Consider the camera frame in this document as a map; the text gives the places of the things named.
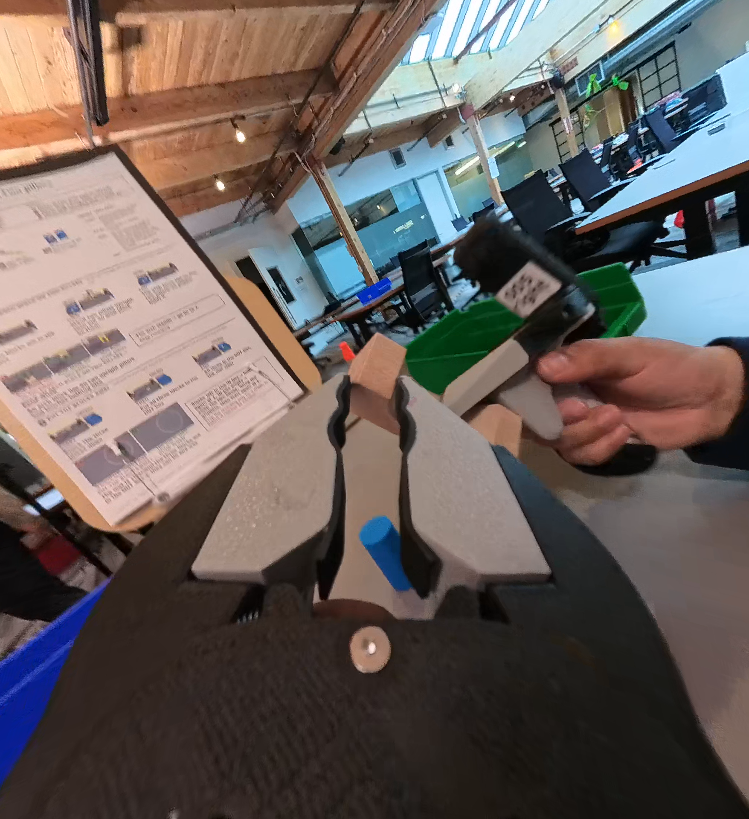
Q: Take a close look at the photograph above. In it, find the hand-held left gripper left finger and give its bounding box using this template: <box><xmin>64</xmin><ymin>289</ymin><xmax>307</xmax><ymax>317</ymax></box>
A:
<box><xmin>192</xmin><ymin>375</ymin><xmax>351</xmax><ymax>601</ymax></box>

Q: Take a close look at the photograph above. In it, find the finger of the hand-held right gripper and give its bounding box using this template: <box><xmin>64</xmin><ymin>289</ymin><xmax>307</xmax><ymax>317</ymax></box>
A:
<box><xmin>441</xmin><ymin>338</ymin><xmax>530</xmax><ymax>418</ymax></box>
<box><xmin>495</xmin><ymin>372</ymin><xmax>565</xmax><ymax>442</ymax></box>

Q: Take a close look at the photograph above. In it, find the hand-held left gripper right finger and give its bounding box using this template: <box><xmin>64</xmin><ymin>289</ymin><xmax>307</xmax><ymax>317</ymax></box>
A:
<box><xmin>395</xmin><ymin>376</ymin><xmax>552</xmax><ymax>599</ymax></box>

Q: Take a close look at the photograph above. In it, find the green plastic bin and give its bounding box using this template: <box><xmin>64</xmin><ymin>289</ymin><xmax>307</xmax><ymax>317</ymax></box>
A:
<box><xmin>405</xmin><ymin>262</ymin><xmax>646</xmax><ymax>395</ymax></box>

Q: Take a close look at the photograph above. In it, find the blue wooden cylinder block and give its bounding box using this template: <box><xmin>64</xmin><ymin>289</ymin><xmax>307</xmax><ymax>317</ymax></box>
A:
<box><xmin>359</xmin><ymin>516</ymin><xmax>414</xmax><ymax>592</ymax></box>

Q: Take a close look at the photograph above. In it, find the natural wooden arch block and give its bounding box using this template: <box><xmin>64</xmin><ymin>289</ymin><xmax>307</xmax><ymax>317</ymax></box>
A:
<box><xmin>348</xmin><ymin>333</ymin><xmax>524</xmax><ymax>458</ymax></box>

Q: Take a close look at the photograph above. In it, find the blue plastic bin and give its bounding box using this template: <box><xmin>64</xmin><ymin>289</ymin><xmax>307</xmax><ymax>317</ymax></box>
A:
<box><xmin>0</xmin><ymin>576</ymin><xmax>114</xmax><ymax>819</ymax></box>

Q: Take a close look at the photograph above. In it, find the person's right forearm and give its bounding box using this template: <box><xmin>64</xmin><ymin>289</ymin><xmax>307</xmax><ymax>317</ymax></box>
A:
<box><xmin>687</xmin><ymin>336</ymin><xmax>749</xmax><ymax>476</ymax></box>

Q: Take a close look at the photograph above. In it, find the person's right hand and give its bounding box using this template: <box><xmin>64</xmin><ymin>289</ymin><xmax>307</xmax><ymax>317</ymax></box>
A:
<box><xmin>533</xmin><ymin>336</ymin><xmax>748</xmax><ymax>466</ymax></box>

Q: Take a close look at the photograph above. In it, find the black office chair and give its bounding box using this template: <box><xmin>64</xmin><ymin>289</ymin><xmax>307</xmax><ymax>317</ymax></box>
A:
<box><xmin>397</xmin><ymin>240</ymin><xmax>455</xmax><ymax>334</ymax></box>
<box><xmin>499</xmin><ymin>169</ymin><xmax>666</xmax><ymax>270</ymax></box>

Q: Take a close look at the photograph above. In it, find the white long desk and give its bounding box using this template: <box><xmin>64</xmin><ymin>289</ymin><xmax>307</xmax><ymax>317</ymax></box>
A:
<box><xmin>574</xmin><ymin>105</ymin><xmax>749</xmax><ymax>260</ymax></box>

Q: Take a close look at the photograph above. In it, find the printed instruction sheet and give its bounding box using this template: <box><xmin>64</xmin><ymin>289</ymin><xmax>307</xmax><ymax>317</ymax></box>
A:
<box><xmin>0</xmin><ymin>150</ymin><xmax>305</xmax><ymax>527</ymax></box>

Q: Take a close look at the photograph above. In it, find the dark cloth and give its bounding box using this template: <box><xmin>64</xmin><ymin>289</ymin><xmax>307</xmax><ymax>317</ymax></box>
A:
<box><xmin>0</xmin><ymin>512</ymin><xmax>90</xmax><ymax>679</ymax></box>

